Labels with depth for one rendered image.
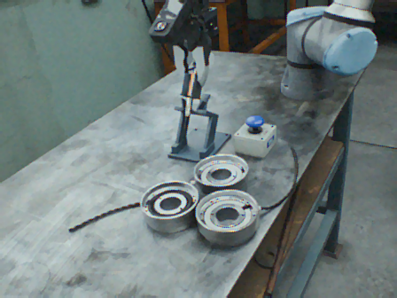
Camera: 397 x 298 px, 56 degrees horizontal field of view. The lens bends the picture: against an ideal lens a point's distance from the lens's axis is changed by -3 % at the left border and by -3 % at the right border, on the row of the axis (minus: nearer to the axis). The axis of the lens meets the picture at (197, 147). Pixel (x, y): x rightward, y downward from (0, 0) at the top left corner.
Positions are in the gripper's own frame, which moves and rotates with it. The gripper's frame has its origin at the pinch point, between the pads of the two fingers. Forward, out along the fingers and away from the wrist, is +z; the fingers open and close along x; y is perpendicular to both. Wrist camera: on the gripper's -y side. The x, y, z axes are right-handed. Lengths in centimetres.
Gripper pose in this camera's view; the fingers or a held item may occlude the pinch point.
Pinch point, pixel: (192, 81)
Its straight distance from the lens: 83.3
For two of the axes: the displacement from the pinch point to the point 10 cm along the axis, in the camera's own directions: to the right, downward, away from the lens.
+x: -8.7, -1.7, 4.6
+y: 4.8, -5.0, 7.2
